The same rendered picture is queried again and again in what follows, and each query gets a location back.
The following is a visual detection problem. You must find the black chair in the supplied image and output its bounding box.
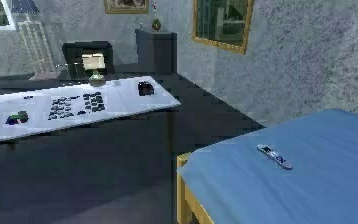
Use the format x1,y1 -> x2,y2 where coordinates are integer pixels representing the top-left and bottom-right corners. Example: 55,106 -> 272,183
61,40 -> 116,81

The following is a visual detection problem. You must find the gold framed picture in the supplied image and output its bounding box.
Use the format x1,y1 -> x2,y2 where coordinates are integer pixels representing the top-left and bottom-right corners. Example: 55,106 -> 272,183
103,0 -> 150,15

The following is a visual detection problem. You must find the dark grey cabinet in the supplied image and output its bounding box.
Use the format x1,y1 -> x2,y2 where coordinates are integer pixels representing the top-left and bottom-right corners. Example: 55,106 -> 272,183
135,28 -> 178,75

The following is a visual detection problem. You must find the green round vase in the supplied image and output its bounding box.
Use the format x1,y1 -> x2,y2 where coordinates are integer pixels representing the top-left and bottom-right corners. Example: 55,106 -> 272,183
88,70 -> 107,88

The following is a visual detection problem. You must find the pale wooden ladder shelf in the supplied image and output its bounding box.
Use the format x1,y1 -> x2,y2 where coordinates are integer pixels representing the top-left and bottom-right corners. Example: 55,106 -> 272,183
10,0 -> 56,75

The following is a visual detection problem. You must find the grey remote control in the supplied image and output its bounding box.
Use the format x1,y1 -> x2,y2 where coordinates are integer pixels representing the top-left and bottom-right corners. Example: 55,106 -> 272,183
256,143 -> 294,171

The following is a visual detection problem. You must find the small green potted plant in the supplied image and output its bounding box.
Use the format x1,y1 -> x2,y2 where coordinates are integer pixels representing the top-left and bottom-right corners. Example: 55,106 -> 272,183
151,17 -> 162,32

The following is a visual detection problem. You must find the gold framed mirror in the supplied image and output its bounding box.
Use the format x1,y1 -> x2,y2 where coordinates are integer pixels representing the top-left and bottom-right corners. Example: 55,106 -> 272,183
191,0 -> 255,55

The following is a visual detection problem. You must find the small black box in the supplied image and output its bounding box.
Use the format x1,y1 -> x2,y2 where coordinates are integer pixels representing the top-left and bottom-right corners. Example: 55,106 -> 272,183
137,80 -> 155,97

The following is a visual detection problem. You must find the blue bed with wooden frame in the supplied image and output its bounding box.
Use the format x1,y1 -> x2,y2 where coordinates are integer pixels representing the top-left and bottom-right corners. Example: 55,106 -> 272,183
176,108 -> 358,224

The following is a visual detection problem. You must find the white table with dark print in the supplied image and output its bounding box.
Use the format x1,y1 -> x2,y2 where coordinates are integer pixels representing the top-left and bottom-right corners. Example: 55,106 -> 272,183
0,75 -> 182,224

